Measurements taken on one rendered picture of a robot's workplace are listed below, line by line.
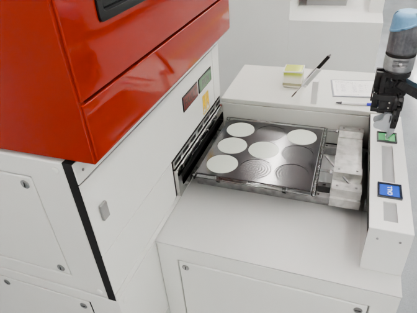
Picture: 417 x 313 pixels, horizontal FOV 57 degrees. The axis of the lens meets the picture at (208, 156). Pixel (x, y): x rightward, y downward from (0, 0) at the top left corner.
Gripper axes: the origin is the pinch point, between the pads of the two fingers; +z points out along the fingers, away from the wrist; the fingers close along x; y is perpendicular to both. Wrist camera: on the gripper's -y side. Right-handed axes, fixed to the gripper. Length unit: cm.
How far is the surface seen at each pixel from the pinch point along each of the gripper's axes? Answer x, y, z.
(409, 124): -189, -38, 98
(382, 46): -374, -22, 98
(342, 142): -7.6, 12.8, 9.6
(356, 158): 0.8, 8.2, 9.6
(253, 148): 6.1, 40.4, 7.6
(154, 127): 36, 59, -15
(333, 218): 24.2, 12.7, 15.6
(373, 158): 12.0, 4.4, 1.6
